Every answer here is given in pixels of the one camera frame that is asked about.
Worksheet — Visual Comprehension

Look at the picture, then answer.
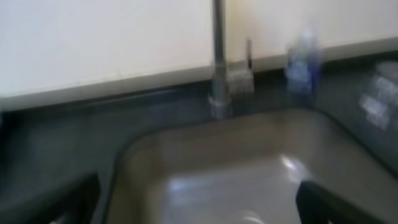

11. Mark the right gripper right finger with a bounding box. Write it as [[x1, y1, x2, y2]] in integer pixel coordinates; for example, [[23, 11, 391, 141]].
[[295, 180, 387, 224]]

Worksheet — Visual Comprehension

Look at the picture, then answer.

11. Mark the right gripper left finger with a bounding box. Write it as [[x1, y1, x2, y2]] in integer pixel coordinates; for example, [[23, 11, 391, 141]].
[[0, 173, 101, 224]]

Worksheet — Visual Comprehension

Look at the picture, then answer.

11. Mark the steel sink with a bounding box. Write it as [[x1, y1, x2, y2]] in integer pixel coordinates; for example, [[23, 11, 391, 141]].
[[105, 107, 398, 224]]

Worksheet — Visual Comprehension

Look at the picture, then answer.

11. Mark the blue soap bottle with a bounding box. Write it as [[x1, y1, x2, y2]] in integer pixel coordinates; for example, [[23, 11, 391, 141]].
[[284, 29, 323, 101]]

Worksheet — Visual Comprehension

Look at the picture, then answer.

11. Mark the steel tap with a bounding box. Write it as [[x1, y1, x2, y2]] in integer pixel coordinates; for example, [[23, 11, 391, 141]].
[[207, 0, 256, 119]]

